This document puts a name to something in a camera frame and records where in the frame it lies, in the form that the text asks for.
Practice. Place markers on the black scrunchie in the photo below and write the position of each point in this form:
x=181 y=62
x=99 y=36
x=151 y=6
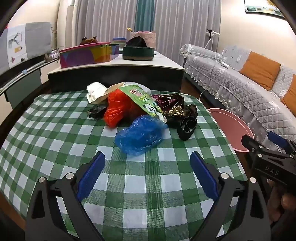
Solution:
x=190 y=110

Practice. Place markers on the grey quilted sofa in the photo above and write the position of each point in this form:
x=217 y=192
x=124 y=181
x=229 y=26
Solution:
x=242 y=92

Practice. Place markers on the black hat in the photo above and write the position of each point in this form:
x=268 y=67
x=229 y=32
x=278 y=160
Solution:
x=136 y=42

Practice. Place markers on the green panda snack packet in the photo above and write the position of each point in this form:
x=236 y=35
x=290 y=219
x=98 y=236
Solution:
x=143 y=99

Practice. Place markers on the brown paper bag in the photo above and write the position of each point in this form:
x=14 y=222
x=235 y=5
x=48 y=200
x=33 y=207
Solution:
x=112 y=89

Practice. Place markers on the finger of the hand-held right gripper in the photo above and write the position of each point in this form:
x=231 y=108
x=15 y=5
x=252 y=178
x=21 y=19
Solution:
x=253 y=146
x=278 y=140

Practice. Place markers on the teal curtain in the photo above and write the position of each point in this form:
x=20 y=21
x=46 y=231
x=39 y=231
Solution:
x=144 y=14

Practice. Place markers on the large orange cushion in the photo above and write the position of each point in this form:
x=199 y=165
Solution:
x=260 y=69

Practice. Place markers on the colourful box with pink lid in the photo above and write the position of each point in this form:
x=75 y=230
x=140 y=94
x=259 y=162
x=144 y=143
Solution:
x=85 y=56

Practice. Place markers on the green round box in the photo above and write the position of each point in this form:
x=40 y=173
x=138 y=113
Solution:
x=138 y=53

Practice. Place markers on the grey cabinet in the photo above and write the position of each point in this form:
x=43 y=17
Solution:
x=23 y=85

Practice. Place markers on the grey patterned cushion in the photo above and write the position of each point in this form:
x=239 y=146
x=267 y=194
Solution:
x=285 y=78
x=234 y=58

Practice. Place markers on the pink plastic basin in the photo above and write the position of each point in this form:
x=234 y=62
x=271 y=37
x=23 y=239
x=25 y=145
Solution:
x=231 y=129

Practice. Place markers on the brown toy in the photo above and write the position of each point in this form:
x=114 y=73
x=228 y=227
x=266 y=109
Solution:
x=87 y=40

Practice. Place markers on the dark low table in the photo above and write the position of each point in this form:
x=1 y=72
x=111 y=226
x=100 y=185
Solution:
x=138 y=74

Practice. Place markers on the white pole with blue band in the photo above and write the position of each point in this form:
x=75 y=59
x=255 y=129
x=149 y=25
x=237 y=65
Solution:
x=20 y=73

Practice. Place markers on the green checked tablecloth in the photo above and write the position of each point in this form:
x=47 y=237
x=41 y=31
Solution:
x=57 y=139

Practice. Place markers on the grey curtain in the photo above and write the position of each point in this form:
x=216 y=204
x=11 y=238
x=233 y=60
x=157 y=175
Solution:
x=185 y=23
x=104 y=18

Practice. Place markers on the grey deer print cover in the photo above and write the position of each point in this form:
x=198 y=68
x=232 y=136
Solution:
x=34 y=39

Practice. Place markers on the blue plastic bag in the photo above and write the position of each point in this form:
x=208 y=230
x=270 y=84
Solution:
x=138 y=136

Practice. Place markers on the white stand with black head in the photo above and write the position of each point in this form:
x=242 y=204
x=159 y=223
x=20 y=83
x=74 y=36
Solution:
x=211 y=34

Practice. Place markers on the framed wall picture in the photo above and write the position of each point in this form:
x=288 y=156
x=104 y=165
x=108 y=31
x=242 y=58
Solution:
x=261 y=8

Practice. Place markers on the person's right hand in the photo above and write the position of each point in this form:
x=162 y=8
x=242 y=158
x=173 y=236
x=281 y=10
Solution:
x=285 y=202

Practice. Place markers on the black elastic band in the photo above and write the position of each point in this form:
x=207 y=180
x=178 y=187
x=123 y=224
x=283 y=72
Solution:
x=187 y=129

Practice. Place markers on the brown floral pouch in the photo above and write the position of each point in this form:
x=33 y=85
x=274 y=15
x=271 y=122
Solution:
x=174 y=112

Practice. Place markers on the stack of bowls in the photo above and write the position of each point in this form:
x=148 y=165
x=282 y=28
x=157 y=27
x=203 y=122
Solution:
x=119 y=40

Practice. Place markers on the orange plastic bag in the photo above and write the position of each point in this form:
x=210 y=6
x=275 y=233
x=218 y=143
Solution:
x=118 y=104

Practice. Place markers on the black wrapper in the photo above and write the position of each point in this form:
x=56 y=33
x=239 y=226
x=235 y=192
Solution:
x=96 y=112

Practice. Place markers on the small orange cushion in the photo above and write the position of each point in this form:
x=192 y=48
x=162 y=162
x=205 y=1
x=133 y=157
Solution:
x=290 y=99

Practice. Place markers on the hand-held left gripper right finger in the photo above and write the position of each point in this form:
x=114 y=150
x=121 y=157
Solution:
x=204 y=178

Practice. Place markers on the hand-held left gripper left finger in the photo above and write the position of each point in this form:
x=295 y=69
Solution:
x=91 y=176

